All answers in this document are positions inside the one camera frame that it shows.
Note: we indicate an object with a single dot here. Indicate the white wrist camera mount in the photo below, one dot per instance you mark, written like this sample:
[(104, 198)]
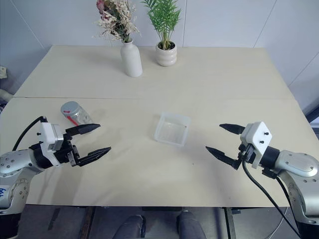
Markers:
[(47, 132), (256, 135)]

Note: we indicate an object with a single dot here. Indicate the dried flower bouquet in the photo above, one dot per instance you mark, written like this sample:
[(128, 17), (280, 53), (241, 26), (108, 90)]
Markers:
[(117, 20)]

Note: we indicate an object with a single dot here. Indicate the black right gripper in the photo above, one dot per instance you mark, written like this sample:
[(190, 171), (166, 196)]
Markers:
[(247, 154)]

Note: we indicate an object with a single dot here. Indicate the clear jar grey lid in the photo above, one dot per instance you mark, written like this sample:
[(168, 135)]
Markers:
[(81, 115)]

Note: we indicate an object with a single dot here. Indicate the black bar under table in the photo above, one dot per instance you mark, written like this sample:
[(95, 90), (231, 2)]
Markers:
[(162, 209)]

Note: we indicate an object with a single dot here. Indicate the white ceramic vase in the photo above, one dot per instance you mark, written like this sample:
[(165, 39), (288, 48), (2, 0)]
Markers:
[(131, 59)]

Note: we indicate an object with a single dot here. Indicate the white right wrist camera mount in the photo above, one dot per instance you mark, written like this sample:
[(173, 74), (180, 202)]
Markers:
[(256, 135)]

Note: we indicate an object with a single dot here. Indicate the green fern plant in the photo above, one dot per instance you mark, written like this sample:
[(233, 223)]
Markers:
[(163, 15)]

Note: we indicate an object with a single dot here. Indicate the dark grey rounded shape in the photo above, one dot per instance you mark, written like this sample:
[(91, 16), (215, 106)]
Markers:
[(190, 226), (129, 227)]

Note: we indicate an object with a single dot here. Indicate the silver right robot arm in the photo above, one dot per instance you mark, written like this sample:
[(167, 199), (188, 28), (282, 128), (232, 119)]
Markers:
[(299, 161)]

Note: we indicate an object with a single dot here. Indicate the black table frame leg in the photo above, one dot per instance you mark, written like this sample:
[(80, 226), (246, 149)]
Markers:
[(86, 222), (229, 222)]

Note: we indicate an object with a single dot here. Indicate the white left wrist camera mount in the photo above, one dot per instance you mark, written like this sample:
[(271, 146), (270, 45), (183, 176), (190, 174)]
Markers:
[(47, 132)]

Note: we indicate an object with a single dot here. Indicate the dark object beside table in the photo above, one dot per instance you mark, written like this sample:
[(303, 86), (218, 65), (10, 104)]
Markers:
[(313, 119)]

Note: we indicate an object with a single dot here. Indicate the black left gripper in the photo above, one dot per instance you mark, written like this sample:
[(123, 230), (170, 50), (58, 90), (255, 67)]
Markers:
[(66, 152)]

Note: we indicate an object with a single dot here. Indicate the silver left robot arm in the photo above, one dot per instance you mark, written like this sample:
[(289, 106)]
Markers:
[(15, 161)]

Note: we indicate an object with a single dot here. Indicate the clear plastic square container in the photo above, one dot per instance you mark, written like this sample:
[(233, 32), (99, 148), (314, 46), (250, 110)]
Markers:
[(172, 132)]

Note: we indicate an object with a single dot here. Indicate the white ribbed plant pot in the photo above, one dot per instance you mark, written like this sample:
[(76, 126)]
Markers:
[(166, 56)]

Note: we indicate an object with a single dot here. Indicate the grey plastic jar lid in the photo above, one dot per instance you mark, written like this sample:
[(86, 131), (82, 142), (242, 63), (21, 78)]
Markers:
[(70, 108)]

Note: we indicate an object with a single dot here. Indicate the beige box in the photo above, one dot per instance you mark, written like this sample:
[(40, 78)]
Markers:
[(2, 72)]

